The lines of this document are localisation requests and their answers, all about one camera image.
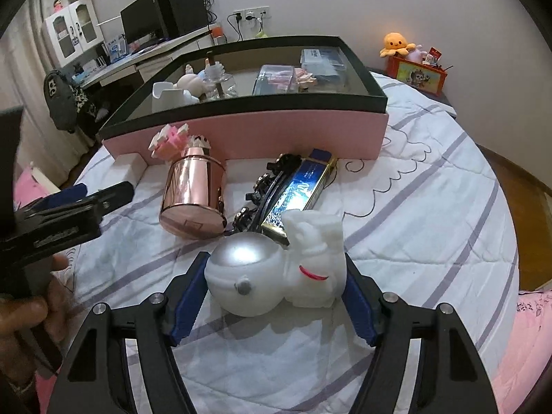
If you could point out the clear plastic floss box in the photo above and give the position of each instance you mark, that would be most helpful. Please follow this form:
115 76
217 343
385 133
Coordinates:
327 67

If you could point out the white plug-in night light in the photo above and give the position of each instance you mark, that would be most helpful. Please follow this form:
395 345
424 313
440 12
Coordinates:
165 96

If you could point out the white curtain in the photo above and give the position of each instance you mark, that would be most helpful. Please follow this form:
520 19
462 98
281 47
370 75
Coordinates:
25 62

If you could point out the purple plush toy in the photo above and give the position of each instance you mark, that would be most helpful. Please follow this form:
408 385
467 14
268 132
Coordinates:
417 55

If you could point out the white astronaut figurine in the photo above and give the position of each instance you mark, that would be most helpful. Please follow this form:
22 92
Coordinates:
249 274

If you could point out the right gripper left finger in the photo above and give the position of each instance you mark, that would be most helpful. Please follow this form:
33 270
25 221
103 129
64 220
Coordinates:
95 378

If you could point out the rose gold metallic canister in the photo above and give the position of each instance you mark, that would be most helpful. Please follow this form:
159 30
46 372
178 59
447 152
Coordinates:
193 201

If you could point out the clear glass bottle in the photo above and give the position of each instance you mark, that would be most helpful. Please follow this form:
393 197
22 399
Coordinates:
219 83

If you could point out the white wall power strip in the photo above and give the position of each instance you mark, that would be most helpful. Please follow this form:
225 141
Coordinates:
262 12

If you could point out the pink quilt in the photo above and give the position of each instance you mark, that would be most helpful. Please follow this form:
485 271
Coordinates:
527 353

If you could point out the blue gold long box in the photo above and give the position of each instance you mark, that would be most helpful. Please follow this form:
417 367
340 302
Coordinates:
301 191

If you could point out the black computer monitor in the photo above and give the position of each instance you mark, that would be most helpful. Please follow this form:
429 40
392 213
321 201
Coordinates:
140 19

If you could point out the pink box with black rim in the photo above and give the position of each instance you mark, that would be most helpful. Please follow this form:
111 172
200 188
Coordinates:
350 122

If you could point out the black computer tower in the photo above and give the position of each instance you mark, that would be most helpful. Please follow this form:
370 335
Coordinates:
181 17

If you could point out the orange octopus plush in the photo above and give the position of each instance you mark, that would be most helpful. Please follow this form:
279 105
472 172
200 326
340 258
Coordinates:
396 44

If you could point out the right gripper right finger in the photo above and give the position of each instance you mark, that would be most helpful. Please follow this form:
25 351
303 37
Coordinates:
450 377

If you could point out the dark jacket on chair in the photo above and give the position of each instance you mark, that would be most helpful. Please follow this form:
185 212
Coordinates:
69 107

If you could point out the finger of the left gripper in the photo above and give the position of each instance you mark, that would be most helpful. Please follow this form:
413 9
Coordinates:
67 196
73 220

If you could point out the pink white block figure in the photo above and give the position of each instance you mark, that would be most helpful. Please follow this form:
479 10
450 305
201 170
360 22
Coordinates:
172 142

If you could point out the bottle with orange cap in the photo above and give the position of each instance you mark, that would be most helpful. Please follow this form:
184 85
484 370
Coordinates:
218 35

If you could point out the red illustrated storage box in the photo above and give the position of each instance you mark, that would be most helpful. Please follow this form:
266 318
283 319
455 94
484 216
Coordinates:
424 78

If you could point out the white wall cabinet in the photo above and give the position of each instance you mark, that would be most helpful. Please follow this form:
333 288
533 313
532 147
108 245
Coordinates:
72 31

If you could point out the white desk with drawers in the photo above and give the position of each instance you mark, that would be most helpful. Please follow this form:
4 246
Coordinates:
149 61

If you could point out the doll figurine with bunny ears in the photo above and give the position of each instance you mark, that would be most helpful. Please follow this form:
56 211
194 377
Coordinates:
194 84

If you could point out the white striped bed cover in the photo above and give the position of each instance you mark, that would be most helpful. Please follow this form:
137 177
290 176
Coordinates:
427 220

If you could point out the person's left hand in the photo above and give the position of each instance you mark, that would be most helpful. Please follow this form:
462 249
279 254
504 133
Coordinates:
32 331

